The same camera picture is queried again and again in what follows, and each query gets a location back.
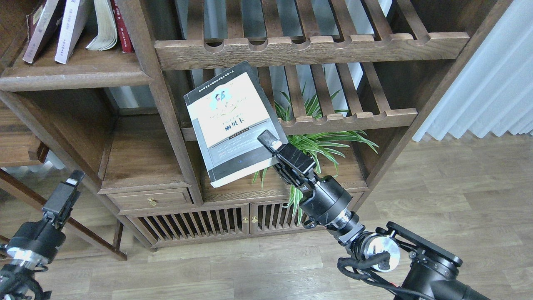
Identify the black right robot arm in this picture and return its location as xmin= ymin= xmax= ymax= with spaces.
xmin=258 ymin=130 xmax=486 ymax=300

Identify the maroon book with white characters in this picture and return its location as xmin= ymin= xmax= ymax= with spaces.
xmin=23 ymin=0 xmax=65 ymax=63

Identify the brass drawer knob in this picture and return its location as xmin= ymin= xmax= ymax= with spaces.
xmin=147 ymin=197 xmax=157 ymax=207

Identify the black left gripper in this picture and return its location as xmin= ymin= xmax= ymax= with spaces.
xmin=6 ymin=170 xmax=85 ymax=267

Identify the white sheer curtain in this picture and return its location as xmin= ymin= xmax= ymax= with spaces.
xmin=412 ymin=0 xmax=533 ymax=142

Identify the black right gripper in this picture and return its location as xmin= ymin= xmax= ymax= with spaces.
xmin=257 ymin=130 xmax=354 ymax=230

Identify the yellow and black book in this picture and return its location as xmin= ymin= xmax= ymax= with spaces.
xmin=184 ymin=61 xmax=287 ymax=188

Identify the cream-paged upright book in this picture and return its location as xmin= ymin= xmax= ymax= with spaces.
xmin=86 ymin=0 xmax=117 ymax=51

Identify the dark wooden bookshelf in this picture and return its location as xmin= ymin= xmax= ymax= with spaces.
xmin=1 ymin=0 xmax=511 ymax=249

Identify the red upright book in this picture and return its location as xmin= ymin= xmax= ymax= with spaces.
xmin=111 ymin=0 xmax=134 ymax=53

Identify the wooden side furniture frame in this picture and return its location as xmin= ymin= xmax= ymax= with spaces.
xmin=0 ymin=103 xmax=127 ymax=261

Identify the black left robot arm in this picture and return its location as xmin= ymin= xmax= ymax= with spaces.
xmin=0 ymin=170 xmax=85 ymax=300

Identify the pale pink white book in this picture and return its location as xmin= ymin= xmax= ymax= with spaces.
xmin=55 ymin=0 xmax=94 ymax=63

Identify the green spider plant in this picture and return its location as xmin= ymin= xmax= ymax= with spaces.
xmin=261 ymin=91 xmax=379 ymax=221

